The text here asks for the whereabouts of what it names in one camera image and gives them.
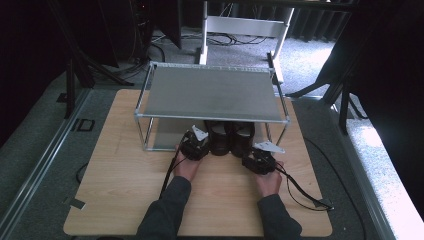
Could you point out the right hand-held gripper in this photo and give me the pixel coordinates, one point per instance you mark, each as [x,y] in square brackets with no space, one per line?
[261,160]

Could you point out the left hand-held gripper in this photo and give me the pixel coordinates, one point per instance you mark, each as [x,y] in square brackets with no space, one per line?
[195,145]

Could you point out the black leather shoe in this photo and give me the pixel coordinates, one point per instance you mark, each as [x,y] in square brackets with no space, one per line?
[242,138]
[219,138]

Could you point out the grey fabric metal shoe rack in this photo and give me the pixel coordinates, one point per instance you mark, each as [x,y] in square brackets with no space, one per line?
[210,93]

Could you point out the person's left hand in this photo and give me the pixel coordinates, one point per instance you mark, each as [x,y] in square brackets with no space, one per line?
[187,168]

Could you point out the person's right hand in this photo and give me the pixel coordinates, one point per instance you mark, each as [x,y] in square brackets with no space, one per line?
[269,183]

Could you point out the black metal stand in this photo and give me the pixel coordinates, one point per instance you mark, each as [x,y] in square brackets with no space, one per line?
[343,96]
[75,63]

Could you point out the grey tape piece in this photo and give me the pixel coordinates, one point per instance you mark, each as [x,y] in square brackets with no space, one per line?
[75,202]

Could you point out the aluminium floor rail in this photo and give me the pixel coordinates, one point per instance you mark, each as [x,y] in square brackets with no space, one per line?
[363,173]
[43,160]

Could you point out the white desk frame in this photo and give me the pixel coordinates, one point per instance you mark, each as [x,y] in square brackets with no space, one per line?
[245,26]

